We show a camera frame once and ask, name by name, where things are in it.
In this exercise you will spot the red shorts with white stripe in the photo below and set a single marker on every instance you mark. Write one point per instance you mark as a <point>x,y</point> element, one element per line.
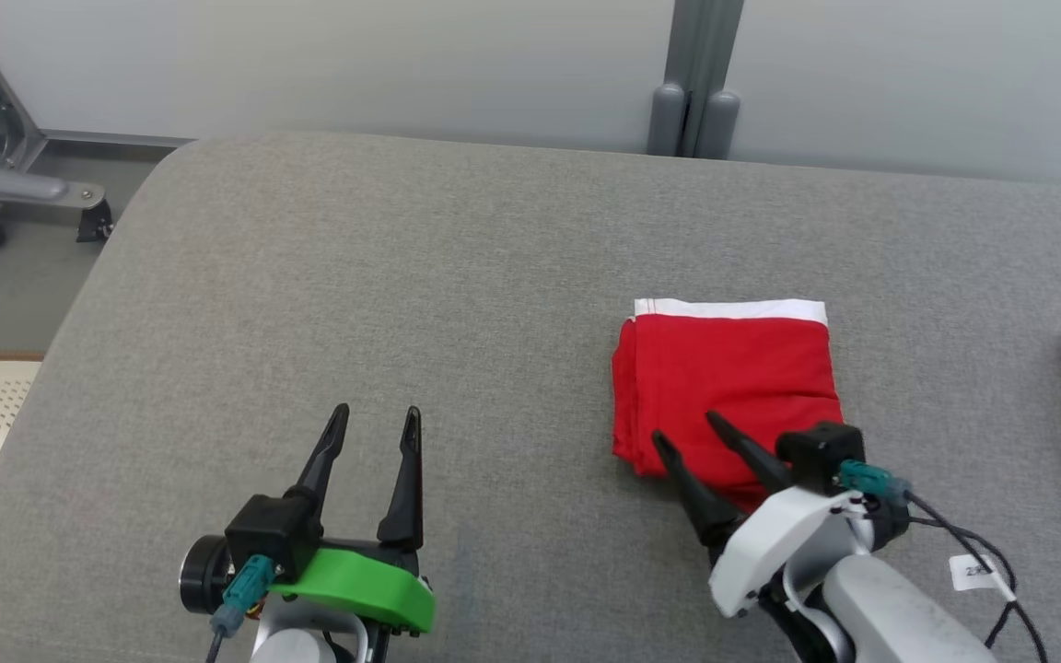
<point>724,368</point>

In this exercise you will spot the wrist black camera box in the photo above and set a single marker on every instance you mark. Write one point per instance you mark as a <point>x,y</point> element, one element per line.
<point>816,451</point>
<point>268,534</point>

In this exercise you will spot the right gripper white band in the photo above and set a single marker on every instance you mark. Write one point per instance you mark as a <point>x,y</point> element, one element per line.
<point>779,543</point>

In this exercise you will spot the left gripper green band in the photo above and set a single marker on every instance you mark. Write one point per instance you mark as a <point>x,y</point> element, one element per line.
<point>355,589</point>

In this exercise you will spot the grey metal stand with casters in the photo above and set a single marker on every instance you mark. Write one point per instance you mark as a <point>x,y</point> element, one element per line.
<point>5,184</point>

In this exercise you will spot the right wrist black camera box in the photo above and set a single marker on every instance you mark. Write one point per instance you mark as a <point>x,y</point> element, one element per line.
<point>816,451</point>

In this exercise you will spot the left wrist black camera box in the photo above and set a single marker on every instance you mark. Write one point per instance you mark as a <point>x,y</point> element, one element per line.
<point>268,534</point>

